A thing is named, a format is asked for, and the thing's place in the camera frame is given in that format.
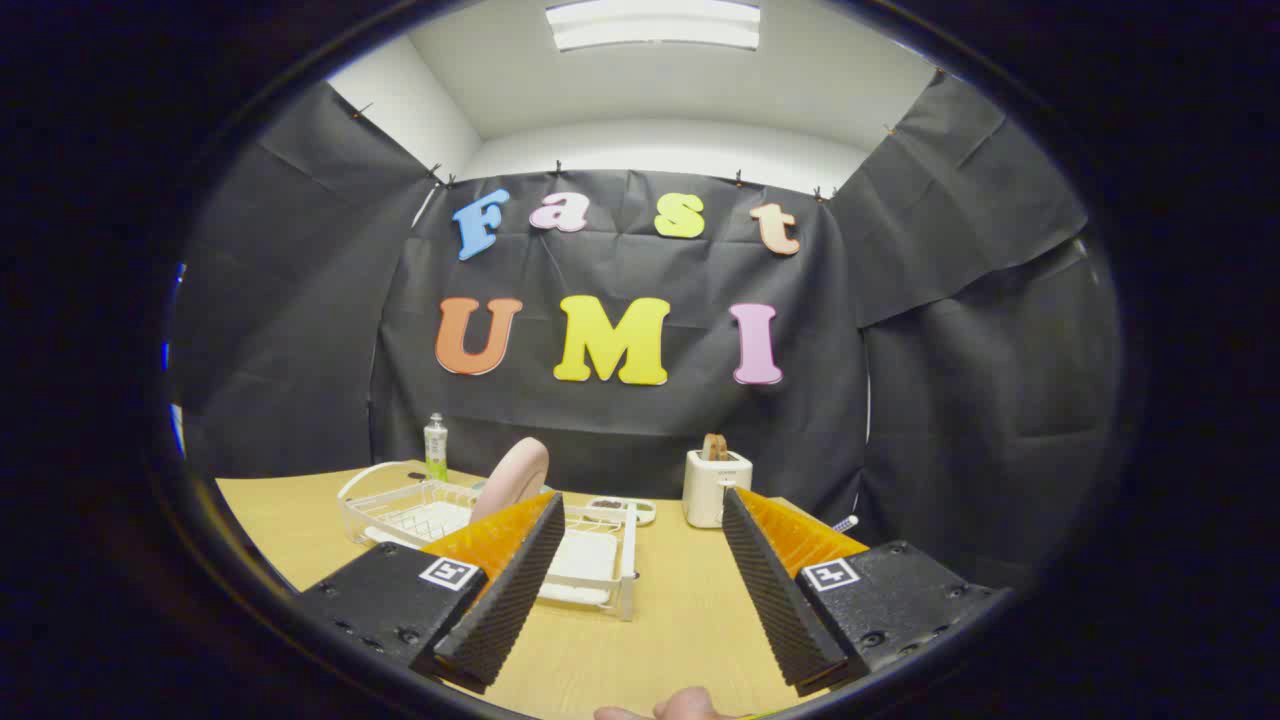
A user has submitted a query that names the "white dish rack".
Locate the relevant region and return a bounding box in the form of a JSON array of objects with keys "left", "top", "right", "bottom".
[{"left": 337, "top": 460, "right": 639, "bottom": 623}]

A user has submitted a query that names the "ceiling light panel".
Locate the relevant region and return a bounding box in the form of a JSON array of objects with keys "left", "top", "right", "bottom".
[{"left": 545, "top": 0, "right": 761, "bottom": 53}]

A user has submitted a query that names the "pink plate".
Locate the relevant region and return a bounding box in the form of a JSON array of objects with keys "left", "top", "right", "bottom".
[{"left": 470, "top": 437, "right": 550, "bottom": 526}]

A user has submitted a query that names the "white oval dish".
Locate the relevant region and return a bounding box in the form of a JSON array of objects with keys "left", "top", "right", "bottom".
[{"left": 585, "top": 497, "right": 658, "bottom": 527}]

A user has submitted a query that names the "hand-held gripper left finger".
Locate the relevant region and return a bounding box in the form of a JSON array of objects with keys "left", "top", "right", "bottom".
[{"left": 296, "top": 490, "right": 567, "bottom": 695}]

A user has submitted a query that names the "black backdrop cloth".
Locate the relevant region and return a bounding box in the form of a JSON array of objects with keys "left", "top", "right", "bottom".
[{"left": 165, "top": 70, "right": 1126, "bottom": 601}]

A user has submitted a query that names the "white toaster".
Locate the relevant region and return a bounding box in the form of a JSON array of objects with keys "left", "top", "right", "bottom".
[{"left": 683, "top": 449, "right": 753, "bottom": 529}]

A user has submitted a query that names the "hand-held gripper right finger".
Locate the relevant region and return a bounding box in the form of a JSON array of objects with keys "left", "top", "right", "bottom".
[{"left": 720, "top": 487, "right": 1011, "bottom": 698}]

